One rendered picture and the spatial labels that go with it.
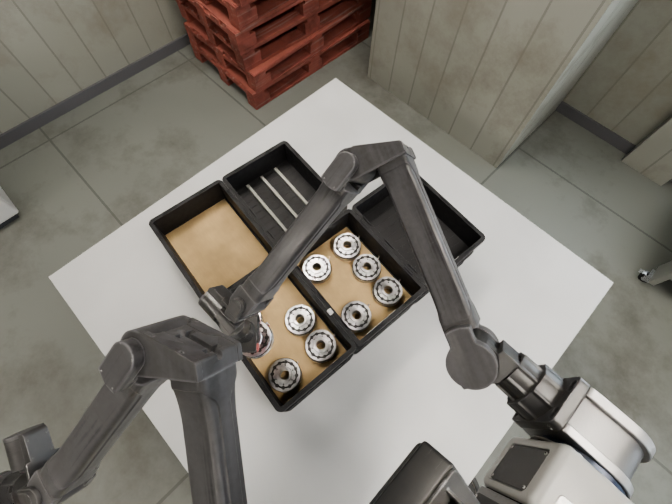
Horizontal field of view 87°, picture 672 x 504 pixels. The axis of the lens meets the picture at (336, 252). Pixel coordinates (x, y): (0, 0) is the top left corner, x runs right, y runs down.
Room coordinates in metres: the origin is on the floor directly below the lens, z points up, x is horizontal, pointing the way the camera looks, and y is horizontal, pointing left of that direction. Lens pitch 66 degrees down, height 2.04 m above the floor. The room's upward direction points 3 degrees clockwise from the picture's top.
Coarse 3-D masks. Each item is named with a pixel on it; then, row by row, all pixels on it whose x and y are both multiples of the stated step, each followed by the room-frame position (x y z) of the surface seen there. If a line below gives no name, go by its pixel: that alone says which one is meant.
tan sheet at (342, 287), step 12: (312, 252) 0.53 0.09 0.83; (324, 252) 0.53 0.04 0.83; (360, 252) 0.54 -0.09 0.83; (300, 264) 0.48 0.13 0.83; (336, 264) 0.49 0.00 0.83; (348, 264) 0.49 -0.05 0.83; (336, 276) 0.44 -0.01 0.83; (348, 276) 0.44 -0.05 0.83; (384, 276) 0.45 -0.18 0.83; (324, 288) 0.39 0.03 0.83; (336, 288) 0.40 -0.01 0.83; (348, 288) 0.40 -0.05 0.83; (360, 288) 0.40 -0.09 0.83; (372, 288) 0.40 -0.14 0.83; (336, 300) 0.35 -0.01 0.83; (348, 300) 0.35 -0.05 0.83; (360, 300) 0.36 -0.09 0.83; (372, 300) 0.36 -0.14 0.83; (336, 312) 0.31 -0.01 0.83; (372, 312) 0.31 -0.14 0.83; (384, 312) 0.32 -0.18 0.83; (372, 324) 0.27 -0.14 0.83; (360, 336) 0.23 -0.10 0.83
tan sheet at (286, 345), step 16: (288, 288) 0.39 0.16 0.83; (272, 304) 0.33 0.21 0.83; (288, 304) 0.33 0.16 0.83; (304, 304) 0.33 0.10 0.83; (272, 320) 0.27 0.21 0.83; (320, 320) 0.28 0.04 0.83; (288, 336) 0.22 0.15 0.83; (304, 336) 0.22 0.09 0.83; (272, 352) 0.16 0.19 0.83; (288, 352) 0.17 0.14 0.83; (304, 352) 0.17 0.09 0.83; (336, 352) 0.17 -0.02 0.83; (304, 368) 0.12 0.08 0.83; (320, 368) 0.12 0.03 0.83; (304, 384) 0.07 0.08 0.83
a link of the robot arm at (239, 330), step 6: (222, 312) 0.19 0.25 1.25; (216, 318) 0.18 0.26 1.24; (222, 318) 0.18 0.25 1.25; (228, 318) 0.18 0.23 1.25; (222, 324) 0.16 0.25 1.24; (228, 324) 0.16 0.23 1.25; (234, 324) 0.16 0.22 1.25; (240, 324) 0.16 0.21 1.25; (246, 324) 0.17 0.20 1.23; (222, 330) 0.15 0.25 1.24; (228, 330) 0.15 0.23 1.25; (234, 330) 0.15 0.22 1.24; (240, 330) 0.15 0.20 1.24; (246, 330) 0.16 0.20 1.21; (234, 336) 0.14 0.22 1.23; (240, 336) 0.14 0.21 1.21
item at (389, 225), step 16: (384, 192) 0.78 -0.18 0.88; (368, 208) 0.72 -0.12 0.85; (384, 208) 0.74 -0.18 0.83; (448, 208) 0.70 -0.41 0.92; (384, 224) 0.67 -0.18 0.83; (400, 224) 0.67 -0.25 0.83; (448, 224) 0.67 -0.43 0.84; (464, 224) 0.63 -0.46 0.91; (400, 240) 0.60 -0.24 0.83; (448, 240) 0.61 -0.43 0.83; (464, 240) 0.61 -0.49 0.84
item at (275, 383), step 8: (280, 360) 0.14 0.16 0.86; (288, 360) 0.14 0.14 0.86; (272, 368) 0.11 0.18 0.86; (296, 368) 0.11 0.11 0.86; (272, 376) 0.09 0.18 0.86; (296, 376) 0.09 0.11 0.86; (272, 384) 0.06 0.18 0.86; (280, 384) 0.06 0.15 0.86; (288, 384) 0.07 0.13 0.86; (296, 384) 0.07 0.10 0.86
